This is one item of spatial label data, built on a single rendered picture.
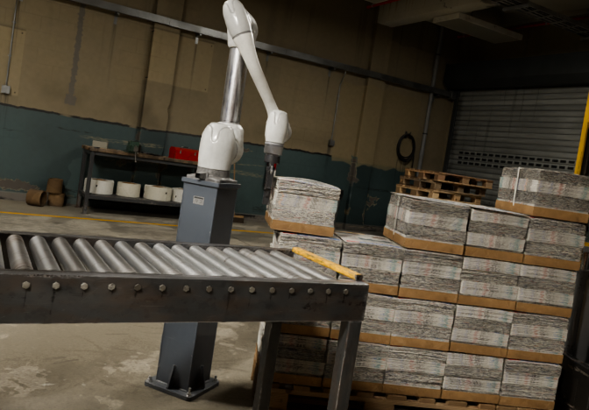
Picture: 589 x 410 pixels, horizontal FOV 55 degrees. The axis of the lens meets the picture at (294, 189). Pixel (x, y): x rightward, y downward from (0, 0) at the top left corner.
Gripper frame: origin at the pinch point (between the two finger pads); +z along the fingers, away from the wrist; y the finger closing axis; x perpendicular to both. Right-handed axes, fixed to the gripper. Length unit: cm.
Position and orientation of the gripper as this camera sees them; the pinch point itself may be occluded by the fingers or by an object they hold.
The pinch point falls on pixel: (266, 197)
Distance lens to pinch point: 271.4
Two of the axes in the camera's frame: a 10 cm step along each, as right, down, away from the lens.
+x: -9.8, -1.4, -1.3
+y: -1.2, -0.7, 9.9
